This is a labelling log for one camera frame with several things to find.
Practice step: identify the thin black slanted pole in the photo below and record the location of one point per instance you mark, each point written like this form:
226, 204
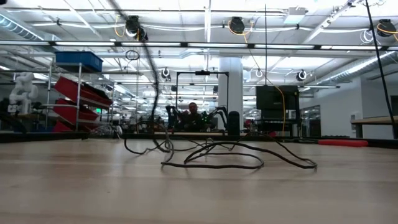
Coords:
379, 62

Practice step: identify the red plastic storage bin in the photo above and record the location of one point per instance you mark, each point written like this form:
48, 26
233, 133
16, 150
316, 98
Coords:
68, 112
74, 88
60, 127

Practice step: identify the black background station frame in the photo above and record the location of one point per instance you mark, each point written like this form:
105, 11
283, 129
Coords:
202, 73

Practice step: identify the metal shelf rack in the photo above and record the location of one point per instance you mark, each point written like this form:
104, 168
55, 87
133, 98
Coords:
48, 93

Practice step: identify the person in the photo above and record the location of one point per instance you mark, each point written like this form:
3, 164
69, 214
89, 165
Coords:
193, 108

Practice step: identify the blue plastic storage bin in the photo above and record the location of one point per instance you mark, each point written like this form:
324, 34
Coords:
77, 60

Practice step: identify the black monitor cart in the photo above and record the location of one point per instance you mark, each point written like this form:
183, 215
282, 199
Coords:
273, 98

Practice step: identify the black cylinder stand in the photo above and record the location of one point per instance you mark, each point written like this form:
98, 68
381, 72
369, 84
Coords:
234, 123

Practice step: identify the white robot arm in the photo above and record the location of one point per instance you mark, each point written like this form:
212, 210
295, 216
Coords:
23, 90

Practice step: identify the white square column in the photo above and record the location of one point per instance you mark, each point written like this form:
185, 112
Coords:
230, 87

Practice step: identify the black background robot arm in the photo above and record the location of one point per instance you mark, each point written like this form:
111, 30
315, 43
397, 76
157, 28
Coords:
172, 115
219, 112

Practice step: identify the wooden table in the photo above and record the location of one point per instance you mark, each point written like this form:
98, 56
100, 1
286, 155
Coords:
367, 120

